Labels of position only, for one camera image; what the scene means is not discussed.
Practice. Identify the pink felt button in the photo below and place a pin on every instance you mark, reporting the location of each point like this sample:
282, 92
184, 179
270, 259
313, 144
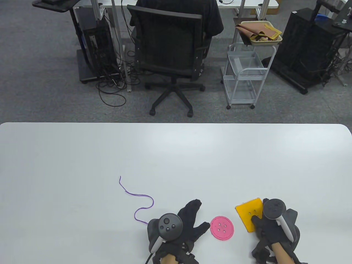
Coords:
222, 229

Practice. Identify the black mesh office chair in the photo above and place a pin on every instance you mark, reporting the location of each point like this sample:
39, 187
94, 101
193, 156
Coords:
170, 46

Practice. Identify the black equipment cabinet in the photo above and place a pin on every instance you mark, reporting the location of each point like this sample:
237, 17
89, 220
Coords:
302, 41

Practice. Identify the black equipment rack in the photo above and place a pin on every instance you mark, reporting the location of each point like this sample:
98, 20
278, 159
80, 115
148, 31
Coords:
330, 7

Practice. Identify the purple thread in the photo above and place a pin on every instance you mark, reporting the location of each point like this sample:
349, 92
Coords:
143, 195

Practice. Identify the brown cloth pieces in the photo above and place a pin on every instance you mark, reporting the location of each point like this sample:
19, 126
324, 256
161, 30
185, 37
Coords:
255, 29

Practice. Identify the brown cardboard box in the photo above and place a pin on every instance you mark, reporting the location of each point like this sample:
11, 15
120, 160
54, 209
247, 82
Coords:
272, 11

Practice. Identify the person's right forearm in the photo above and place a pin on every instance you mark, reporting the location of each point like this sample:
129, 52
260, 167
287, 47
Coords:
282, 254

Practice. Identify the yellow felt square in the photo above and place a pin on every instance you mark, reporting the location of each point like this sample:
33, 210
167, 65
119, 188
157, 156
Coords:
247, 213

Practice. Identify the person's left forearm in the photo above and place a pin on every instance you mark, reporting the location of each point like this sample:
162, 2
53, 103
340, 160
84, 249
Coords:
168, 260

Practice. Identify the beige plastic tray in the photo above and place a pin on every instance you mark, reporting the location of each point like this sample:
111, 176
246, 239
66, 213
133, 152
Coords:
275, 41

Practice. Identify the black computer tower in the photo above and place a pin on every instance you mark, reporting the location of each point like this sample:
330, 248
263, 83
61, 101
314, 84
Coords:
99, 44

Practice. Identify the person's left hand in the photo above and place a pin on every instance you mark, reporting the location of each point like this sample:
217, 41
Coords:
191, 222

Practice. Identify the person's right hand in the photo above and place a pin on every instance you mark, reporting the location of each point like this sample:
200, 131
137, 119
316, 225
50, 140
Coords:
268, 232

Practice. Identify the white desk with metal legs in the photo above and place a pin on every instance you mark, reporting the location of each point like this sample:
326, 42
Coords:
247, 3

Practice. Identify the dark brown small table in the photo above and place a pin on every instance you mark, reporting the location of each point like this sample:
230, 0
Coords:
237, 21

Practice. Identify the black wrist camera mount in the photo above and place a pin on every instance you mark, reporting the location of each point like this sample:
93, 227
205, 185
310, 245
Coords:
261, 254
187, 257

